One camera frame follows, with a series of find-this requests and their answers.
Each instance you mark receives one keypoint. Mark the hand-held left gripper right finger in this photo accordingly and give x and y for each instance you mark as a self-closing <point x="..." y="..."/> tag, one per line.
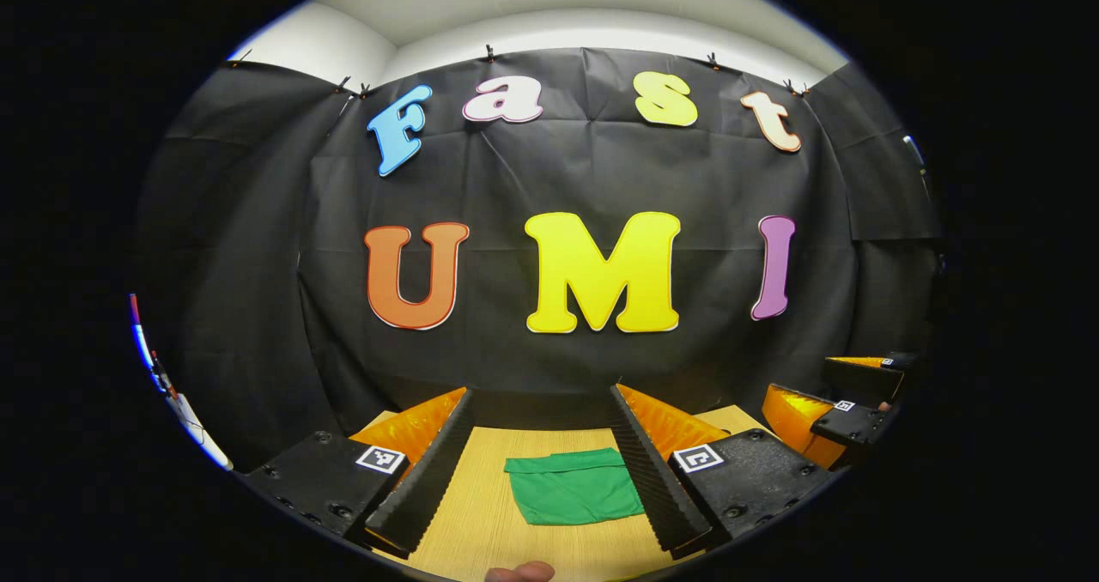
<point x="657" y="483"/>

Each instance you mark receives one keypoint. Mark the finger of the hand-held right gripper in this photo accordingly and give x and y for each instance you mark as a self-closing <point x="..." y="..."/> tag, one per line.
<point x="863" y="380"/>
<point x="794" y="415"/>

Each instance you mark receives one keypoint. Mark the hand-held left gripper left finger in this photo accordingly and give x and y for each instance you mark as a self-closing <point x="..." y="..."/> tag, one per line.
<point x="434" y="479"/>

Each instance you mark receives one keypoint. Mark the green T-shirt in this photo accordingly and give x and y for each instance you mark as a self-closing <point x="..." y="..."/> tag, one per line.
<point x="575" y="488"/>

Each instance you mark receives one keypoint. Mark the white panel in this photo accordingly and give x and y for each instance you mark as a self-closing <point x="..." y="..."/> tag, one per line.
<point x="204" y="443"/>

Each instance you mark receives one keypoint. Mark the black backdrop cloth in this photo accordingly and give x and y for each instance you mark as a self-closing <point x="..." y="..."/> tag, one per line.
<point x="601" y="178"/>

